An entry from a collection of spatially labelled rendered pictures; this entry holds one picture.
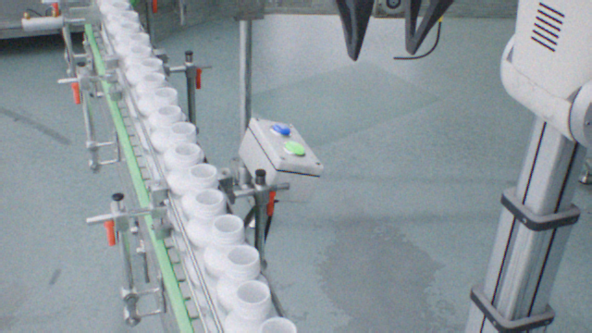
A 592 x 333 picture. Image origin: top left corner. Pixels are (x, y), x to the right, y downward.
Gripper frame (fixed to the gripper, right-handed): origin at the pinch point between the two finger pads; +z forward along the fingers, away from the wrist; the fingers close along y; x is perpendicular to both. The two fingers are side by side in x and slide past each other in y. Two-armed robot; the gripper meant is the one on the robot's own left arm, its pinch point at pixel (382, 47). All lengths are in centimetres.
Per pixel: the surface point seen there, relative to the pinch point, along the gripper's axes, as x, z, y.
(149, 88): 47, 25, -16
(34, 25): 103, 34, -32
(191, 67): 68, 32, -4
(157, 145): 34.8, 28.6, -16.7
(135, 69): 59, 27, -16
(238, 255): 2.6, 25.2, -13.5
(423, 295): 94, 138, 82
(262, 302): -6.5, 23.9, -13.7
